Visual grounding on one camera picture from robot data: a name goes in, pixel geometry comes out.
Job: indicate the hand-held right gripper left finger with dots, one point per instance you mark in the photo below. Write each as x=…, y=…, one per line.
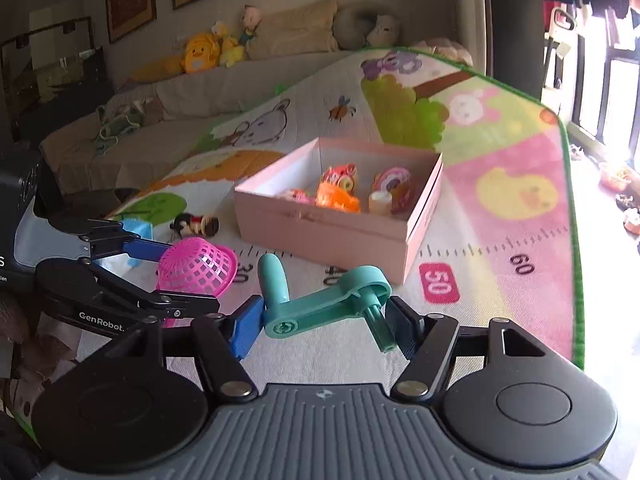
x=247, y=327

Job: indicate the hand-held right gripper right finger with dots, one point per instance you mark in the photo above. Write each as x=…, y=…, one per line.
x=402, y=325

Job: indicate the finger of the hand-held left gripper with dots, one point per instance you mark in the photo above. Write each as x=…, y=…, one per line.
x=145, y=251
x=165, y=302

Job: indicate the pink plastic basket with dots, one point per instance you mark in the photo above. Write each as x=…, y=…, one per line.
x=200, y=265

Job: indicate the pink cardboard box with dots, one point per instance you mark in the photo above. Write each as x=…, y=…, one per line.
x=325, y=240

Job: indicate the cream plastic toy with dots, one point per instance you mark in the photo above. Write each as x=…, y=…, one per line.
x=380, y=203

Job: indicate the pink round toy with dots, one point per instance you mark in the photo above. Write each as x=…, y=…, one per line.
x=397, y=185

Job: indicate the orange plastic toy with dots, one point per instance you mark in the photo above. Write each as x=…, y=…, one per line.
x=335, y=201

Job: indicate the person's left forearm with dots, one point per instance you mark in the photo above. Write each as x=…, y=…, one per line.
x=12, y=317

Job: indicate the blue and white tissue packet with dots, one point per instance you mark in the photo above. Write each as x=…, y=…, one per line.
x=137, y=228

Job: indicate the small dark-haired doll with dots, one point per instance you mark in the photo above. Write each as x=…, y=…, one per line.
x=197, y=225

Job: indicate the green cloth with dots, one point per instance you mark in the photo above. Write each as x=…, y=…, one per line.
x=117, y=125

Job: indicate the small pink toy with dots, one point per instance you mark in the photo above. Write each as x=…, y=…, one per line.
x=297, y=195

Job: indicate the printed cartoon play mat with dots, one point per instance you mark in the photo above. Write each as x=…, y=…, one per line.
x=500, y=220

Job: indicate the black glass cabinet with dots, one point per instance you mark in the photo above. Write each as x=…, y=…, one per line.
x=50, y=85

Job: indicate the red and orange toy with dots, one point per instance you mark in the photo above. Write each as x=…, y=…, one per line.
x=340, y=176

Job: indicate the beige sofa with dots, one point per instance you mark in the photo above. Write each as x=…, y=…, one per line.
x=200, y=95

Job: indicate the yellow cushion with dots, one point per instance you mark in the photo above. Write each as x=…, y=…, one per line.
x=157, y=69

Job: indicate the yellow duck plush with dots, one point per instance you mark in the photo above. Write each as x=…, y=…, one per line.
x=200, y=55

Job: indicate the small yellow plush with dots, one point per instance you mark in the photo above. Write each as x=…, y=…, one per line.
x=230, y=47

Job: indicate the small plush doll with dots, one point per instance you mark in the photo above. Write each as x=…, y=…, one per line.
x=250, y=22

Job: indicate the orange flower pot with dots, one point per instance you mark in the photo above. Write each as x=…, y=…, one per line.
x=617, y=177

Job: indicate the beige pillow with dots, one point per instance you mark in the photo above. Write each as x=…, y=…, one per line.
x=295, y=30

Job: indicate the grey animal neck pillow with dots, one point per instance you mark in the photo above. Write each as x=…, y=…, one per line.
x=365, y=27

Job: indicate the grey curtain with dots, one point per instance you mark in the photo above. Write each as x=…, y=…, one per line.
x=515, y=25

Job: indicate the black window frame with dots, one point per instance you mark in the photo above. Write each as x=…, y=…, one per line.
x=607, y=35

